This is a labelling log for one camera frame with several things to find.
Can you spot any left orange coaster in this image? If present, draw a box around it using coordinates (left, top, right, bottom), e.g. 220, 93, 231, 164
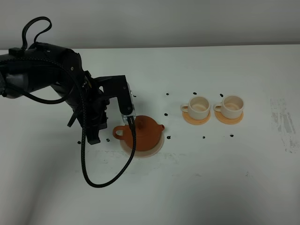
182, 110, 210, 125

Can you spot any orange coaster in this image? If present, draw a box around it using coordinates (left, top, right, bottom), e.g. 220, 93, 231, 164
214, 111, 244, 125
182, 110, 210, 125

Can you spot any white teacup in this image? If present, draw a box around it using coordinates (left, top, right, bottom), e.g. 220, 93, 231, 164
180, 96, 210, 120
213, 95, 244, 120

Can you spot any black braided camera cable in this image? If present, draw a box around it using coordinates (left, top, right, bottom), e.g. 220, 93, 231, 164
22, 16, 137, 188

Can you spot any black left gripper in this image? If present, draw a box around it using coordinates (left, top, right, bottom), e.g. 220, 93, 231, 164
67, 71, 110, 144

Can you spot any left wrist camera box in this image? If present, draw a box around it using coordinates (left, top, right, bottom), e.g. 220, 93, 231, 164
94, 75, 136, 124

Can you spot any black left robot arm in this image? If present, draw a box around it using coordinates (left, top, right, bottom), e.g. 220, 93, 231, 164
0, 42, 109, 144

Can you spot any beige round teapot saucer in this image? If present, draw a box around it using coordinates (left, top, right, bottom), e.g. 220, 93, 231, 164
120, 133, 165, 158

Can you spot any right white teacup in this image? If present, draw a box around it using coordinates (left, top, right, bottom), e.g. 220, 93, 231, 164
213, 95, 244, 120

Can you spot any right orange coaster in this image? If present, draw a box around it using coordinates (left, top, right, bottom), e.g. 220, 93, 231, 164
214, 111, 244, 125

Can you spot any brown clay teapot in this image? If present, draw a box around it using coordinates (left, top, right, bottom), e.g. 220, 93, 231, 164
113, 115, 165, 151

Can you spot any left white teacup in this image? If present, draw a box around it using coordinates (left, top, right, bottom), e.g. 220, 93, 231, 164
180, 96, 210, 120

